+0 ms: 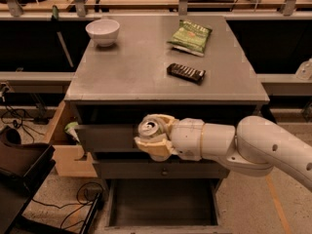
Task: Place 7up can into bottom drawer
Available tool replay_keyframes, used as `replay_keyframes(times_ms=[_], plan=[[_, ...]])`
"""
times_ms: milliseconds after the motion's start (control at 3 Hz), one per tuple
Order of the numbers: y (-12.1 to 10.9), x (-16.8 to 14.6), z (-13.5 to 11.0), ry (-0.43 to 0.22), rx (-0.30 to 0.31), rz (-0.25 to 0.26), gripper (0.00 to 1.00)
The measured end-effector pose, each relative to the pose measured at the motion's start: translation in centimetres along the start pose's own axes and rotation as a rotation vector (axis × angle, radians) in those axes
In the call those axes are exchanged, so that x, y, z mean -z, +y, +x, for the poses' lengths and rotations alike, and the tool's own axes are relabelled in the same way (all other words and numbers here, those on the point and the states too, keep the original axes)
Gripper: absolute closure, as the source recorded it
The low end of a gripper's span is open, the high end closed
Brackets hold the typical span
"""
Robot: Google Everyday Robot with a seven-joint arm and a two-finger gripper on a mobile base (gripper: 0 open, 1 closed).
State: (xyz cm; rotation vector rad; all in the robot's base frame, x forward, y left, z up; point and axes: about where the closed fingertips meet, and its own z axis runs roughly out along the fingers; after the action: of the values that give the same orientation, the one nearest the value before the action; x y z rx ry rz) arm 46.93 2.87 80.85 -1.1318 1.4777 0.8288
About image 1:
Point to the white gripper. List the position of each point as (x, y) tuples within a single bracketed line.
[(186, 137)]

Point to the green white 7up can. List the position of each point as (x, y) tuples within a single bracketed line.
[(151, 127)]

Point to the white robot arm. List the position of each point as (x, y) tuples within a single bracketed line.
[(253, 148)]

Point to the grey middle drawer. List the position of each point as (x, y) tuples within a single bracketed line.
[(122, 165)]

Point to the grey drawer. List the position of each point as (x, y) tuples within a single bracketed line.
[(160, 206), (111, 128), (122, 165)]

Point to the grey bottom drawer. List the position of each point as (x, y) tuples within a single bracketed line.
[(160, 206)]

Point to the grey top drawer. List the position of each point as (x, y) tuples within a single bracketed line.
[(111, 128)]

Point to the grey drawer cabinet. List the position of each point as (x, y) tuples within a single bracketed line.
[(134, 69)]

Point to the dark chocolate bar wrapper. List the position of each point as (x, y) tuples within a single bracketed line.
[(186, 73)]

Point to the green white bag in box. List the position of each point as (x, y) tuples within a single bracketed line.
[(69, 129)]

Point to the light wooden box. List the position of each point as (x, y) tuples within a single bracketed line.
[(70, 158)]

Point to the green chip bag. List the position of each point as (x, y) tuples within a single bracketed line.
[(191, 37)]

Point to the white ceramic bowl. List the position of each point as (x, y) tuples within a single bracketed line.
[(104, 32)]

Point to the black cart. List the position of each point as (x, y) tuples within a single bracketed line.
[(23, 168)]

